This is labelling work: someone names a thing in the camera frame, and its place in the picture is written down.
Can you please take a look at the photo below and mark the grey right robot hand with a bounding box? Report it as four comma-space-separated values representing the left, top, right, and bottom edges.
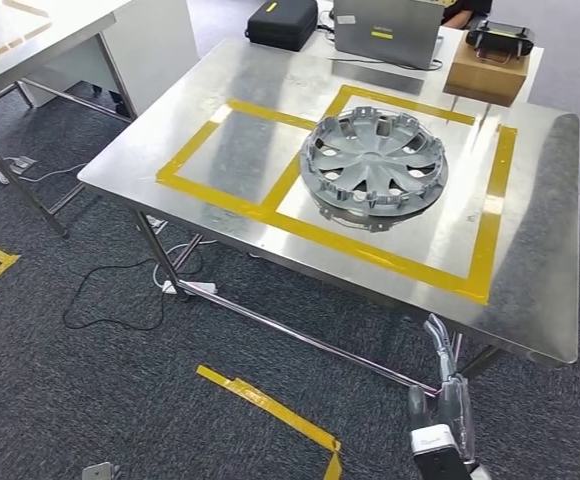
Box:
407, 313, 474, 460

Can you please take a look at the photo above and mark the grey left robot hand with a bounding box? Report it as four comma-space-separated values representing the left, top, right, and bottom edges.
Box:
80, 461, 121, 480

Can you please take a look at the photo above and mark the grey plastic hubcap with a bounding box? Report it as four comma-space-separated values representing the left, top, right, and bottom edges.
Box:
298, 105, 449, 221

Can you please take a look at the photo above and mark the yellow workbench tape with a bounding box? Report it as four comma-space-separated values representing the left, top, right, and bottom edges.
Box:
156, 84, 519, 307

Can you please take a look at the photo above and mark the steel workbench table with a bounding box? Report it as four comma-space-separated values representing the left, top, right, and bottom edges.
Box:
77, 36, 580, 400

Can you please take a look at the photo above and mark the white power strip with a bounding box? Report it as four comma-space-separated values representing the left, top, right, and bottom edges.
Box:
161, 279, 219, 298

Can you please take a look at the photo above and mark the grey power adapter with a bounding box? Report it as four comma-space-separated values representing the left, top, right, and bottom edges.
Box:
7, 155, 38, 176

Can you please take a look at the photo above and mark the brown cardboard box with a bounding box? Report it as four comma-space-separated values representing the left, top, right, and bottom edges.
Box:
442, 40, 531, 109

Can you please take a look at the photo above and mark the black remote controller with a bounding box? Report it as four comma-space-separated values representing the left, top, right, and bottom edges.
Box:
464, 19, 535, 60

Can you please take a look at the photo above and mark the grey laptop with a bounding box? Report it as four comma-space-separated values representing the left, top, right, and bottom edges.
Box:
333, 0, 445, 72

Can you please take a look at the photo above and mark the person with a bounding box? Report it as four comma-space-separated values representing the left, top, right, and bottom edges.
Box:
439, 0, 494, 30

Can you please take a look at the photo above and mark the white cabinet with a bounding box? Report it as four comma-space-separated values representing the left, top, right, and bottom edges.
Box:
20, 0, 201, 122

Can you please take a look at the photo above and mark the yellow table tape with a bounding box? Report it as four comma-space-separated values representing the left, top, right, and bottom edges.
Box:
0, 0, 54, 73

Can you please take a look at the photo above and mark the black zip case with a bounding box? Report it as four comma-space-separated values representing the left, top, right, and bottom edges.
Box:
245, 0, 319, 54

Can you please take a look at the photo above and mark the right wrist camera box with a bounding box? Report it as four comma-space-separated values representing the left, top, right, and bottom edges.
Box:
409, 425, 474, 480

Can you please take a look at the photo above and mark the black floor cable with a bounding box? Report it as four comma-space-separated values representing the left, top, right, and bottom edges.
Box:
62, 248, 206, 333

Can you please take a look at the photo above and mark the white power cable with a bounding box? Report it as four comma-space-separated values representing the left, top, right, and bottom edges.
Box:
151, 238, 219, 294

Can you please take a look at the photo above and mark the white floor cable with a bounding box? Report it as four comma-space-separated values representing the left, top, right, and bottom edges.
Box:
0, 162, 89, 187

